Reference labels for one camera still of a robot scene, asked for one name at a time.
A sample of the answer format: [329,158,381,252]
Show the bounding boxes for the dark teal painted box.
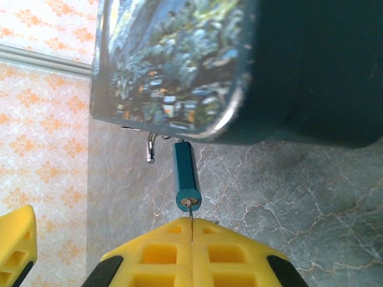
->
[89,0,383,149]

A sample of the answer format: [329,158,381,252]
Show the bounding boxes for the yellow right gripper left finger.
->
[80,217,193,287]

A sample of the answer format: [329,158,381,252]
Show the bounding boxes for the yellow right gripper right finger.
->
[191,217,309,287]

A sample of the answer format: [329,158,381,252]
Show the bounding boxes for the small brass key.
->
[186,199,195,245]

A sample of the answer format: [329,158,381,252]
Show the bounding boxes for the white floor trim strip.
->
[0,44,92,76]

